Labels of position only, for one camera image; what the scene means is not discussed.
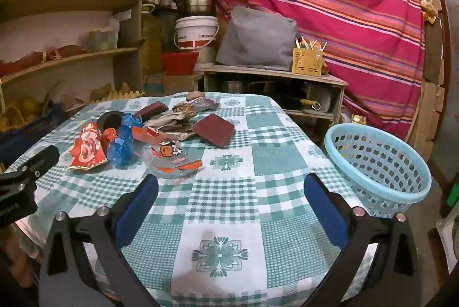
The red snack packet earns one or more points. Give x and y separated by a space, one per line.
86 151

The blue plastic wrapper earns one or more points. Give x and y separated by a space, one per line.
123 145

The brown paper ball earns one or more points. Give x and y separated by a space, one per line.
195 96

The brown paper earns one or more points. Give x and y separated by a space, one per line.
183 108

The egg carton tray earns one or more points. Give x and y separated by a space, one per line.
118 93

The red striped cloth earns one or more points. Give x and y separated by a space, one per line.
340 6

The white plastic bucket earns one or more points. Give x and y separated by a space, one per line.
195 33

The green checked tablecloth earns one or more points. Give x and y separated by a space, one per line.
222 214

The grey fabric cover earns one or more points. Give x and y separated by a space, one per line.
256 38

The red orange packet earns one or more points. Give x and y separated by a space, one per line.
143 134

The small orange wrapper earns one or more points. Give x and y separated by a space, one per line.
109 135

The small oil bottle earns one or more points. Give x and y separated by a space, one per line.
357 119

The cream plastic bucket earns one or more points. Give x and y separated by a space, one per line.
207 56

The small steel pot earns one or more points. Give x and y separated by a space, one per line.
232 86

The dark blue crate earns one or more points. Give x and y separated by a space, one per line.
32 131

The wooden shelf unit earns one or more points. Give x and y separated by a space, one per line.
71 0

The large yellow oil bottle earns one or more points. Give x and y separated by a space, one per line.
151 42

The pink grey wrapper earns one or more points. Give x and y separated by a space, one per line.
204 103

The clear plastic container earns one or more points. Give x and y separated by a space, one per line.
103 40

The yellow fruits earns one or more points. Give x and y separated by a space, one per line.
21 110

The cardboard box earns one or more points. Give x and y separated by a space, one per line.
175 83

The light blue plastic basket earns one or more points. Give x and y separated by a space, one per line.
380 167

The pile of sweet potatoes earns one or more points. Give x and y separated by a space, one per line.
32 58

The orange snack wrapper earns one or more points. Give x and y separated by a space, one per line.
172 156

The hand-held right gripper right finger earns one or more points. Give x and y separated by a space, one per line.
324 212

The low wooden cabinet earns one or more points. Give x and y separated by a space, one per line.
322 77

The yellow utensil holder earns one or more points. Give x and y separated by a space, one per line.
307 63

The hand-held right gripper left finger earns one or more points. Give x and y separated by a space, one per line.
138 212

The green plastic object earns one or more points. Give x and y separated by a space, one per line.
452 201

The bundle of utensils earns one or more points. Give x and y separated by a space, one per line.
310 43

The large steel pot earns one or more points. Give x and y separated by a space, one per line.
199 0

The black frying pan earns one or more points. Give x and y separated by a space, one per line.
301 102

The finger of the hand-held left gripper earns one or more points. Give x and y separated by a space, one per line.
39 160

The maroon roll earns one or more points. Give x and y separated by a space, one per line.
152 110

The black round cup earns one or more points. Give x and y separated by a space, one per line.
109 120

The red plastic basket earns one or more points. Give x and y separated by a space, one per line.
179 63

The maroon block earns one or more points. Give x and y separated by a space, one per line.
214 130

